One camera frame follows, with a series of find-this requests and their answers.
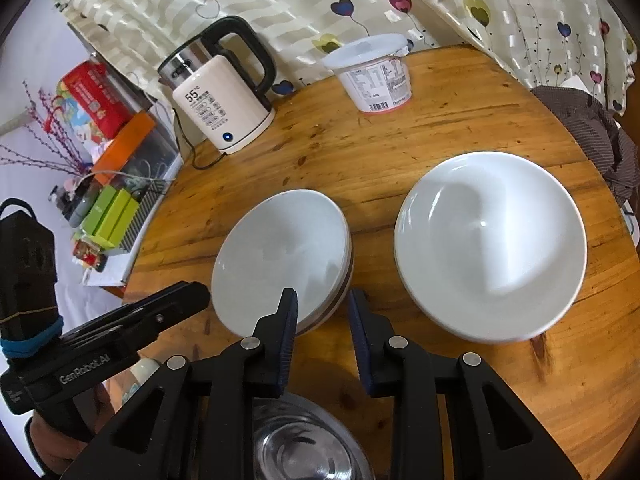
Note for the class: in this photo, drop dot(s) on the stainless steel bowl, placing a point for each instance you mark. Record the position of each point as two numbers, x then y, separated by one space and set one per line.
310 440

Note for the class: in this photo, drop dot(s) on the cream electric kettle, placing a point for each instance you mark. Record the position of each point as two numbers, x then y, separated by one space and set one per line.
220 105

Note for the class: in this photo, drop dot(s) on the white plastic tub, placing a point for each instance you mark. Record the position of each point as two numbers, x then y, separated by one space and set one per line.
375 85

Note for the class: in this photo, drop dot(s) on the red toy figurine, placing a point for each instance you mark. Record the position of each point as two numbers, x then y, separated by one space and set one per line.
87 255

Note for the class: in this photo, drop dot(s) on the red cartoon printed package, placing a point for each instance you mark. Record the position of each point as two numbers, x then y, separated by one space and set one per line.
95 100

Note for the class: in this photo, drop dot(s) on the orange lidded clear box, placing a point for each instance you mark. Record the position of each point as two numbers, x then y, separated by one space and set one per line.
125 140

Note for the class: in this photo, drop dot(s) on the purple dried flower branches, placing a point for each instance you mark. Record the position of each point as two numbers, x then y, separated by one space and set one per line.
45 135

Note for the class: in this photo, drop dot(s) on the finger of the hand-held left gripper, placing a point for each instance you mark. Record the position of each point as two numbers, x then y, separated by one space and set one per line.
160 295
165 315

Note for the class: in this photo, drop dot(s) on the heart printed curtain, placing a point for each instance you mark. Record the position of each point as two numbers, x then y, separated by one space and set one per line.
300 0

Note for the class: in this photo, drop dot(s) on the dark green box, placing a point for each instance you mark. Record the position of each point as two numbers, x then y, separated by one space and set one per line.
95 210

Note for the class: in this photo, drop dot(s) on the black white patterned box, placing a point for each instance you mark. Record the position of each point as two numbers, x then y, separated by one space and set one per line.
145 210

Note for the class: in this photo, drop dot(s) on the white board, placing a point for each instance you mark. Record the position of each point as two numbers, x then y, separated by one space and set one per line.
112 271

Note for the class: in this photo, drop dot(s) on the white wall pipe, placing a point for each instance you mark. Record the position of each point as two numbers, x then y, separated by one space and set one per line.
12 125

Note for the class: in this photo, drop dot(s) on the dark brown cloth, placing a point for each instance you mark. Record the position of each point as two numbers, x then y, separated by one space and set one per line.
585 125

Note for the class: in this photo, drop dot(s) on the small glass jar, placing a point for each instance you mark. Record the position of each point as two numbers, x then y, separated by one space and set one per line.
60 196

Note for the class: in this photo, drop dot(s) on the grey oval case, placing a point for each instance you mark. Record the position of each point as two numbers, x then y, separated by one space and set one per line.
80 205

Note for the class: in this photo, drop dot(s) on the person's left hand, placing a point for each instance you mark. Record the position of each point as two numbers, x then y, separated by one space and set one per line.
45 447

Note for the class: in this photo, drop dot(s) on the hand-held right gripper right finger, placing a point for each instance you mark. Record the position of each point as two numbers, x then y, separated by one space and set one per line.
357 340

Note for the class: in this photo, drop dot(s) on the white bowl with blue stripe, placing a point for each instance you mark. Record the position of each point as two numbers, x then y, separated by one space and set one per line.
490 250
280 260

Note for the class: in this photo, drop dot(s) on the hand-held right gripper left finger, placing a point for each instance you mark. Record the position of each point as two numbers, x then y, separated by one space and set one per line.
287 330

